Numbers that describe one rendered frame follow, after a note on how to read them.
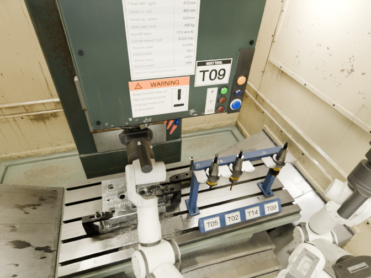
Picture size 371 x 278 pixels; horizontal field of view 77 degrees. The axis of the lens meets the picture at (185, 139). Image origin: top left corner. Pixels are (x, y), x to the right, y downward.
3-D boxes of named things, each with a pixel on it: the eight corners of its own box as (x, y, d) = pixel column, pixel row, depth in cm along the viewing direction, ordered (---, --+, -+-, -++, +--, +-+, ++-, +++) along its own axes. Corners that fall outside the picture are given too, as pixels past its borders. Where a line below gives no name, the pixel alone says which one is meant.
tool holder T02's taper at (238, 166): (237, 162, 104) (240, 151, 99) (244, 169, 101) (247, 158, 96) (229, 165, 102) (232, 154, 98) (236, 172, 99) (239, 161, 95)
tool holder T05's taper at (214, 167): (215, 166, 101) (217, 155, 96) (220, 174, 98) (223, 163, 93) (206, 170, 99) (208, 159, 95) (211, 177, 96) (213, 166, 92)
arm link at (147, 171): (157, 162, 85) (164, 187, 76) (127, 166, 81) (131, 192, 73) (160, 139, 77) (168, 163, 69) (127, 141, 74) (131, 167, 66)
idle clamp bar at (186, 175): (212, 177, 138) (214, 170, 134) (171, 189, 130) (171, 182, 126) (209, 171, 142) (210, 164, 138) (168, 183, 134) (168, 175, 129)
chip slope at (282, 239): (332, 255, 135) (355, 233, 118) (221, 293, 118) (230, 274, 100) (255, 151, 198) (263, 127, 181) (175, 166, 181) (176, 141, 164)
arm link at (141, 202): (152, 161, 78) (155, 202, 78) (124, 164, 75) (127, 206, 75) (155, 162, 72) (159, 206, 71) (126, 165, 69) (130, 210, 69)
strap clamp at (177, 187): (180, 202, 125) (181, 184, 115) (156, 207, 121) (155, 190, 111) (179, 197, 127) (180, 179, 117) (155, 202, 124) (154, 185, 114)
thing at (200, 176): (210, 182, 97) (210, 181, 96) (197, 185, 95) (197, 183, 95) (203, 170, 102) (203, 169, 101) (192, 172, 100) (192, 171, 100)
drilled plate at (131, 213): (165, 211, 115) (165, 206, 112) (104, 225, 108) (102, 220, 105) (156, 176, 132) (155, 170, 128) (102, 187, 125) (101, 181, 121)
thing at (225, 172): (233, 177, 99) (234, 176, 99) (222, 179, 98) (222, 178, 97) (227, 165, 104) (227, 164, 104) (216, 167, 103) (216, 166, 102)
